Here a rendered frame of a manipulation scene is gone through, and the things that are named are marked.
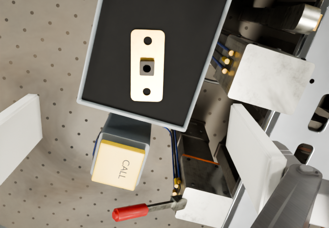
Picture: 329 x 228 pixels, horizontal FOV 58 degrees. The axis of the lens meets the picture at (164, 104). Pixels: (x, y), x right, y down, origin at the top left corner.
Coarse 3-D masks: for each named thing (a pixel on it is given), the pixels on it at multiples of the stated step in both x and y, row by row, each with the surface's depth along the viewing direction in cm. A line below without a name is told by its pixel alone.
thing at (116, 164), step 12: (108, 144) 38; (120, 144) 39; (108, 156) 39; (120, 156) 39; (132, 156) 39; (96, 168) 39; (108, 168) 39; (120, 168) 39; (132, 168) 39; (96, 180) 40; (108, 180) 40; (120, 180) 40; (132, 180) 40
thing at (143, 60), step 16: (144, 32) 33; (160, 32) 33; (144, 48) 34; (160, 48) 34; (144, 64) 34; (160, 64) 34; (144, 80) 35; (160, 80) 35; (144, 96) 36; (160, 96) 36
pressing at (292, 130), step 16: (320, 0) 48; (320, 32) 50; (304, 48) 50; (320, 48) 50; (320, 64) 51; (320, 80) 52; (304, 96) 53; (320, 96) 53; (272, 112) 54; (304, 112) 54; (272, 128) 55; (288, 128) 55; (304, 128) 55; (288, 144) 56; (320, 144) 56; (320, 160) 57; (240, 192) 59; (240, 208) 61; (224, 224) 62; (240, 224) 62
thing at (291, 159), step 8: (280, 144) 15; (288, 152) 14; (288, 160) 13; (296, 160) 13; (328, 184) 12; (320, 192) 11; (328, 192) 11; (320, 200) 11; (328, 200) 11; (320, 208) 11; (328, 208) 11; (312, 216) 11; (320, 216) 11; (328, 216) 11; (312, 224) 11; (320, 224) 11; (328, 224) 11
